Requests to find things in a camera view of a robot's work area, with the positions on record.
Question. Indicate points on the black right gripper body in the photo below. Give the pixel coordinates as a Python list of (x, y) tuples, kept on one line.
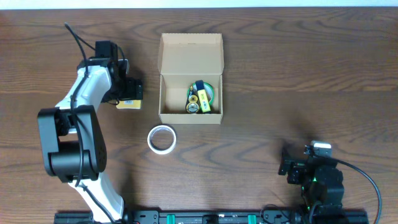
[(298, 175)]

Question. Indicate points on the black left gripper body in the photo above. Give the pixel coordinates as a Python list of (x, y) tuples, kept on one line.
[(125, 87)]

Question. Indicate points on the yellow sticky note pad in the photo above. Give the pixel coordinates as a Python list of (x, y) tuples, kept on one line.
[(129, 104)]

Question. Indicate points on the white tape roll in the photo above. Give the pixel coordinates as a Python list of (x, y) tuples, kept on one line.
[(162, 139)]

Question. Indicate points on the brown cardboard box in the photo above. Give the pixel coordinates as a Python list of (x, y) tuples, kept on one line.
[(183, 59)]

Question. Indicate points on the yellow blue highlighter pen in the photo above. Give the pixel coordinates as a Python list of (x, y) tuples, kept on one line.
[(202, 96)]

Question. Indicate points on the green tape roll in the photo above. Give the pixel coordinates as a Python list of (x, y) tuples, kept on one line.
[(208, 88)]

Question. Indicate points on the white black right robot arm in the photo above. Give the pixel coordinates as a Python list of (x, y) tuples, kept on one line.
[(319, 212)]

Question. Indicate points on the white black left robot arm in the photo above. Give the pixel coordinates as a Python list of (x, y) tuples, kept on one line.
[(72, 142)]

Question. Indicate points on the black aluminium mounting rail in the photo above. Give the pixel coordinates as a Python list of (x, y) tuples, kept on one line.
[(268, 216)]

